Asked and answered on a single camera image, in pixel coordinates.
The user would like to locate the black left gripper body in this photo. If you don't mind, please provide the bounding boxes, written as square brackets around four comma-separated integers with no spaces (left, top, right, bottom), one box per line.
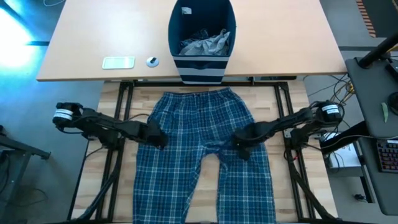
[136,119,169,147]

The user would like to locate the black backlit keyboard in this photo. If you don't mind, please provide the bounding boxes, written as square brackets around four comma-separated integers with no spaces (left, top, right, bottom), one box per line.
[376,139,398,174]

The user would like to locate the dark grey metal stand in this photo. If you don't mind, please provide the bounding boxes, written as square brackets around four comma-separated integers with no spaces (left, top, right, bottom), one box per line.
[0,124,52,224]

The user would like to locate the black desk device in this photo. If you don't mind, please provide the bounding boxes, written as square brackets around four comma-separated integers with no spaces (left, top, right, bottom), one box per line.
[385,57,398,82]

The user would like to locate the yellow cable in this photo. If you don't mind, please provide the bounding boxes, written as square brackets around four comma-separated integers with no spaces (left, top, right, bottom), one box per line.
[329,83,356,110]

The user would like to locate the white box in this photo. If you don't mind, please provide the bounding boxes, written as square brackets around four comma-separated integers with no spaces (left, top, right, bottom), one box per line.
[323,132,364,170]

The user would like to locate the green leaf-shaped item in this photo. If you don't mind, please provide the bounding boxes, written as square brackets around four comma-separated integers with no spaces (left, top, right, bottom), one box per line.
[381,102,390,124]

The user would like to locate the light wooden desk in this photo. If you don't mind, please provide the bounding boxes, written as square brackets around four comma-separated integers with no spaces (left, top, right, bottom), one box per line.
[36,0,348,82]

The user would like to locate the black pole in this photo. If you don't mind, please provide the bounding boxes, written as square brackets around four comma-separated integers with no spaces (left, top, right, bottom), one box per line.
[356,30,398,68]

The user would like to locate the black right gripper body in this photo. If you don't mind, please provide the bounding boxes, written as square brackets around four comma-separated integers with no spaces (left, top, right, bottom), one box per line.
[232,123,268,147]

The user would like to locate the blue plaid pajama pants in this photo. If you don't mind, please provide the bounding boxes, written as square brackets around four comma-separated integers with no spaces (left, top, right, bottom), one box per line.
[132,86,277,224]

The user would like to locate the navy white striped laundry bin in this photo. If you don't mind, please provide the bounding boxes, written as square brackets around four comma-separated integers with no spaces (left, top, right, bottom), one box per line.
[168,0,238,85]

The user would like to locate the silver flat phone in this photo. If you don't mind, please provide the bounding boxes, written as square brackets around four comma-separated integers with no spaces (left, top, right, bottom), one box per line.
[102,55,136,70]

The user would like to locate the grey garment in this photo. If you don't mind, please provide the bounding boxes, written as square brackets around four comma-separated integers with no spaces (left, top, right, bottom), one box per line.
[179,28,232,57]

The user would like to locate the grey side desk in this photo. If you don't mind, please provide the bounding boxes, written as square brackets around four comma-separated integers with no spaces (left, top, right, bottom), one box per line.
[345,57,398,217]

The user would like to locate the black round object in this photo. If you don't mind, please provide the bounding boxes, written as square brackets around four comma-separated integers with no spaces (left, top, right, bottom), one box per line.
[387,91,398,116]

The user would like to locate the black desk leg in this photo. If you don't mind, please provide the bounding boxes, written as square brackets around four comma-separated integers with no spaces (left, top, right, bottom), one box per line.
[320,120,369,156]

